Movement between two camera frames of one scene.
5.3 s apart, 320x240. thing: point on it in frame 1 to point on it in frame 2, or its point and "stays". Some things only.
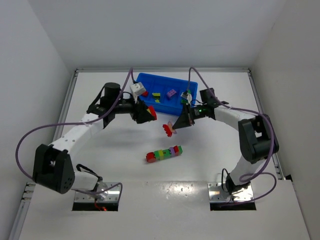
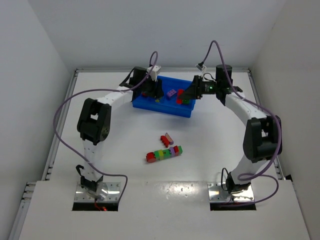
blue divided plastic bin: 164,92 stays
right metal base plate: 216,193 stays
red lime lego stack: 168,129 to 166,140
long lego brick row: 164,154 stays
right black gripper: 189,116 to 197,88
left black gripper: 137,111 to 152,88
